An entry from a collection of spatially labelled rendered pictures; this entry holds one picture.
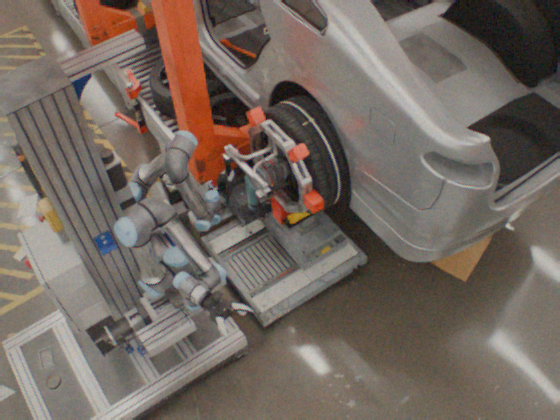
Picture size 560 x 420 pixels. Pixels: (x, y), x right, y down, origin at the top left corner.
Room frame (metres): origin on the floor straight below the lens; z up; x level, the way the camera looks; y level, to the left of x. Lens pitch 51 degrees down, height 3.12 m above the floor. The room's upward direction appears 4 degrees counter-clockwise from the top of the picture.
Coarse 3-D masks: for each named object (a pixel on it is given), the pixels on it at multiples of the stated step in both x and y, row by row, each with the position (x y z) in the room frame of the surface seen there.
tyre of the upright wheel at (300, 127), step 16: (304, 96) 2.39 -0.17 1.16; (272, 112) 2.29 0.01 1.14; (288, 112) 2.25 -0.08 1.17; (320, 112) 2.23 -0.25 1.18; (288, 128) 2.15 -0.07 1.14; (304, 128) 2.13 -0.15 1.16; (320, 128) 2.14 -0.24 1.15; (320, 144) 2.05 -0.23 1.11; (336, 144) 2.07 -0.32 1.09; (320, 160) 1.99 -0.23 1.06; (336, 160) 2.01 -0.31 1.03; (320, 176) 1.94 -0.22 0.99; (336, 176) 1.97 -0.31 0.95; (320, 192) 1.91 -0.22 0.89; (336, 192) 1.95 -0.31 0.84
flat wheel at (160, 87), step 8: (160, 64) 3.73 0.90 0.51; (152, 72) 3.63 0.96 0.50; (160, 72) 3.63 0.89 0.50; (208, 72) 3.80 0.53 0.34; (152, 80) 3.52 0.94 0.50; (160, 80) 3.54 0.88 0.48; (168, 80) 3.54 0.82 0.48; (216, 80) 3.46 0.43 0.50; (152, 88) 3.44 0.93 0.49; (160, 88) 3.41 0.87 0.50; (168, 88) 3.40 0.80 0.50; (208, 88) 3.36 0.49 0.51; (216, 88) 3.37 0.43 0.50; (224, 88) 3.43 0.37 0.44; (160, 96) 3.35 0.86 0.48; (168, 96) 3.31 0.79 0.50; (160, 104) 3.36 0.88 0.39; (168, 104) 3.31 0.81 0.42; (168, 112) 3.32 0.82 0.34
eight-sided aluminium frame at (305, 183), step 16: (256, 128) 2.28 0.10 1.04; (272, 128) 2.22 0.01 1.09; (256, 144) 2.38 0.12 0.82; (288, 144) 2.06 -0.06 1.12; (256, 160) 2.33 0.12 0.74; (288, 160) 2.02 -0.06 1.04; (304, 176) 1.96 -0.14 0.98; (304, 192) 1.91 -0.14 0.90; (288, 208) 2.03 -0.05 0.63; (304, 208) 1.91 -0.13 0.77
